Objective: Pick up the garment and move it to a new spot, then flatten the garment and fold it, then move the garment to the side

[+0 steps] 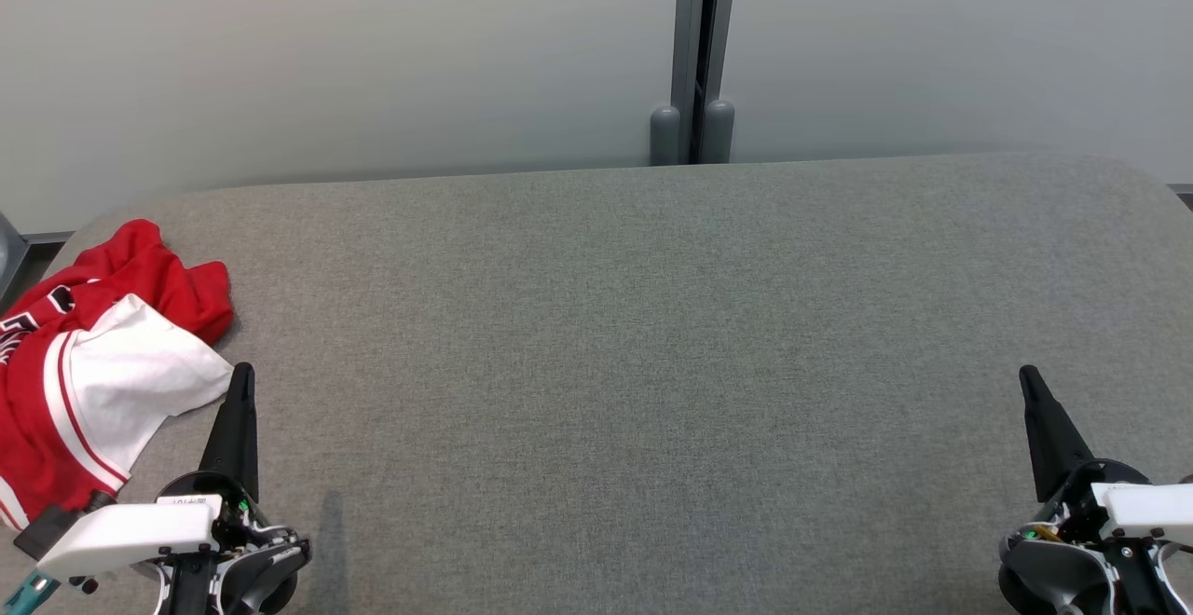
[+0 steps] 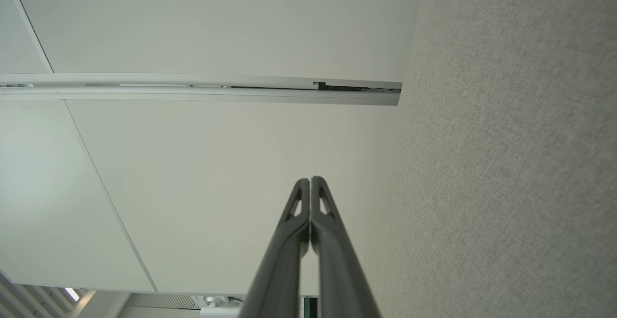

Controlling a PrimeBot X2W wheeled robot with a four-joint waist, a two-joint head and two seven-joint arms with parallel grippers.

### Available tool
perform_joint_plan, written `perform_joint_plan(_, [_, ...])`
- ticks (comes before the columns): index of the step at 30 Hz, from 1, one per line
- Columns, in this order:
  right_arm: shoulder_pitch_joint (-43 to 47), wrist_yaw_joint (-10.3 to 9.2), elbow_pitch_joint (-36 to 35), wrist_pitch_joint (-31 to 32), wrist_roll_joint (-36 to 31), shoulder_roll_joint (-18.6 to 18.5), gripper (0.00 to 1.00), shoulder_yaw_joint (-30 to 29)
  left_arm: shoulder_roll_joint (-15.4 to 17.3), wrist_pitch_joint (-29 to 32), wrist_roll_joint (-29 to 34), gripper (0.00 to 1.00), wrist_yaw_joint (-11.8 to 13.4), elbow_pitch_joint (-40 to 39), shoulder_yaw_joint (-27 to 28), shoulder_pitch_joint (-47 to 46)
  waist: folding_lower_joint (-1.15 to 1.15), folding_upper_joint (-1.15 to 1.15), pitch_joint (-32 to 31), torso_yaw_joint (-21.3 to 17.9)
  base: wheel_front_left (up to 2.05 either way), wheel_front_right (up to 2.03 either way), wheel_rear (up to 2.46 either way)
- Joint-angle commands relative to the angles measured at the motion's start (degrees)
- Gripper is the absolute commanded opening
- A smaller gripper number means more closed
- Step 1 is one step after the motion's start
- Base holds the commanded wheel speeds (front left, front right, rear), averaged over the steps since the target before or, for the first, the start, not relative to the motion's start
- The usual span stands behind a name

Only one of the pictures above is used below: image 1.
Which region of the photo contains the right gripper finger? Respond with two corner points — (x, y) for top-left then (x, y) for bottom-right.
(1019, 365), (1097, 504)

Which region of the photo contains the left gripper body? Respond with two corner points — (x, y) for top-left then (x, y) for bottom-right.
(130, 471), (313, 615)

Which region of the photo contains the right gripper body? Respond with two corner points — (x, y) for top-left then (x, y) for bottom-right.
(997, 459), (1193, 615)

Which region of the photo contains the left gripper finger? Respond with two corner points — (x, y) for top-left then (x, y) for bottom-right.
(199, 362), (260, 504)

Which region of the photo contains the red basketball jersey top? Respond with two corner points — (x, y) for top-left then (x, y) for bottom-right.
(0, 294), (234, 532)

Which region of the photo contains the grey partition support leg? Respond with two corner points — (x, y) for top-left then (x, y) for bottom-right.
(0, 212), (29, 304)

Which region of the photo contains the white left camera bracket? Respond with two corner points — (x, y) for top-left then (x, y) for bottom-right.
(37, 501), (222, 583)

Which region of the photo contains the left camera cable teal plug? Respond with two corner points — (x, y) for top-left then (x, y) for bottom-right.
(0, 568), (59, 615)

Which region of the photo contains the grey rounded post foot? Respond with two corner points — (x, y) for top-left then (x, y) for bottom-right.
(650, 105), (683, 167)
(704, 100), (736, 165)

